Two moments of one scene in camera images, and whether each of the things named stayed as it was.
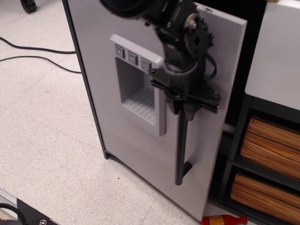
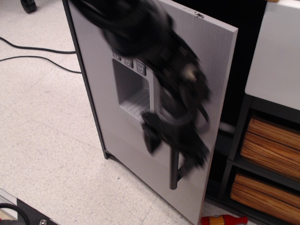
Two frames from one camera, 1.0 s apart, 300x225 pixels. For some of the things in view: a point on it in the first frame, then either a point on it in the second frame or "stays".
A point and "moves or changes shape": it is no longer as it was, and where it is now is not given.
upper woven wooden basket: x=273 y=146 stays
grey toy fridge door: x=150 y=156 moves or changes shape
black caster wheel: x=29 y=5 stays
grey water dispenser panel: x=134 y=92 stays
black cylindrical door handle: x=182 y=168 moves or changes shape
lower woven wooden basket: x=272 y=199 stays
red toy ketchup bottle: x=222 y=220 stays
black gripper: x=189 y=87 to x=184 y=138
